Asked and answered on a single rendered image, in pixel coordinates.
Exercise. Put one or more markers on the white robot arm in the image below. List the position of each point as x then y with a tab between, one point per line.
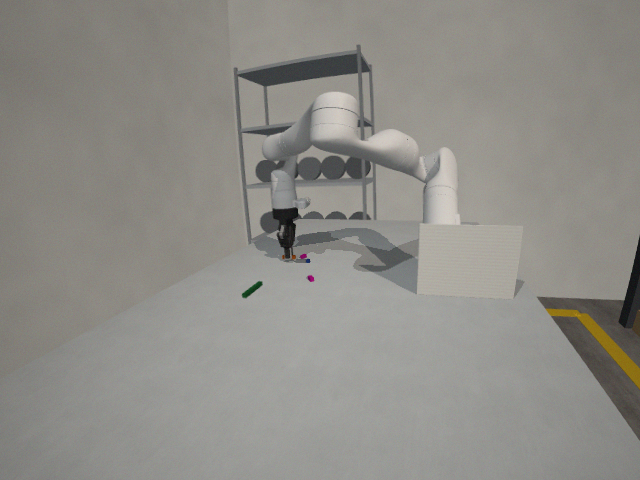
334	125

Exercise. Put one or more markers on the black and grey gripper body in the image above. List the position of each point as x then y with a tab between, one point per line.
285	216

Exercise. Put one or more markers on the green rod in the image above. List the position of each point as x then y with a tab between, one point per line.
252	289

